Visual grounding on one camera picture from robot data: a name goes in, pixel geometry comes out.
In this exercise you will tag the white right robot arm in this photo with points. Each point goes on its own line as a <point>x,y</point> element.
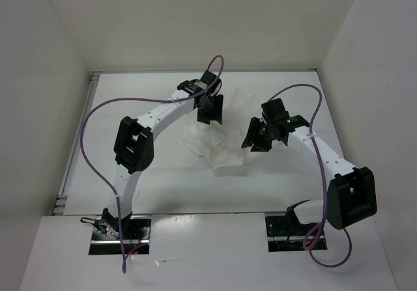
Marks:
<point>350,190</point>

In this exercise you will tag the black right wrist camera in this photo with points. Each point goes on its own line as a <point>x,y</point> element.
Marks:
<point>274,111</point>

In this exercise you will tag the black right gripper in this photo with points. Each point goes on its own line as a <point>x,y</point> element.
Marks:
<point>252,137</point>

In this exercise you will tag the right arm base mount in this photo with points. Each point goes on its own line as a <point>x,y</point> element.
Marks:
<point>281,236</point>

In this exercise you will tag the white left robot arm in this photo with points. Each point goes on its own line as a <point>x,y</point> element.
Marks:
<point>134,144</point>

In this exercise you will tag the white skirt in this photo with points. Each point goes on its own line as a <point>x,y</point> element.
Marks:
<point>220,144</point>

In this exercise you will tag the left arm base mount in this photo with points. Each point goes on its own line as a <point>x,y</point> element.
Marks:
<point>136,238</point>

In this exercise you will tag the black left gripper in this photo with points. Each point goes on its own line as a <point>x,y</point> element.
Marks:
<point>216,114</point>

